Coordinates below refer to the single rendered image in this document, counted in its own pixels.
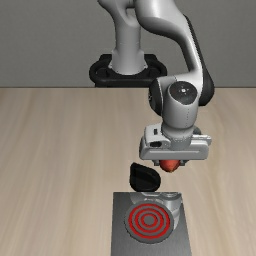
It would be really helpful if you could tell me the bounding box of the orange-red onion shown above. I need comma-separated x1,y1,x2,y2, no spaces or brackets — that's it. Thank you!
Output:
159,159,180,174

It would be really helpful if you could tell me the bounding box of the grey stove plate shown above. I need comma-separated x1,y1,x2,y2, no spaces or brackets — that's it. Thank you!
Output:
110,191,193,256

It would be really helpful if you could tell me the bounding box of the black bowl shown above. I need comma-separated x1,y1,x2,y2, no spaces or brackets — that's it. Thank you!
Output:
129,162,162,193

